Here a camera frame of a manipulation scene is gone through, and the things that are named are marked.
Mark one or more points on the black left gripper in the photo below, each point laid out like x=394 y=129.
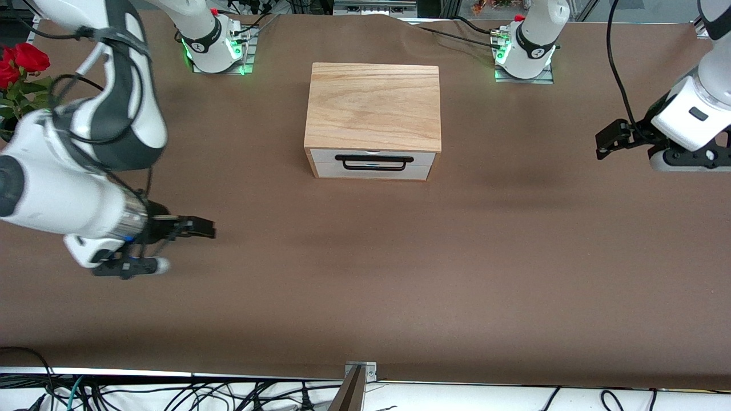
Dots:
x=644 y=130

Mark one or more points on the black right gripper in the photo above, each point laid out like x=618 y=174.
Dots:
x=157 y=227

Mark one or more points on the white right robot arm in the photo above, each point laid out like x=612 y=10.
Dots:
x=57 y=194

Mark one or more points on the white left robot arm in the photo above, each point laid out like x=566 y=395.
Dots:
x=694 y=114

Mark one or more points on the light wooden drawer cabinet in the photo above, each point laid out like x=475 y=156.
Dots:
x=371 y=103

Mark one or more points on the brown table cover sheet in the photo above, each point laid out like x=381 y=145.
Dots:
x=365 y=274

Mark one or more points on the orange artificial flowers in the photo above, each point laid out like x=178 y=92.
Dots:
x=482 y=7

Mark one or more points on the black cylindrical vase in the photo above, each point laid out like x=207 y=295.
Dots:
x=5 y=134

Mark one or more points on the red artificial roses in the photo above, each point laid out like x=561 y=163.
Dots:
x=28 y=57

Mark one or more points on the grey metal rack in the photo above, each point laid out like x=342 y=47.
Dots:
x=371 y=8

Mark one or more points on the camera post with metal bracket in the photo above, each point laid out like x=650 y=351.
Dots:
x=355 y=388

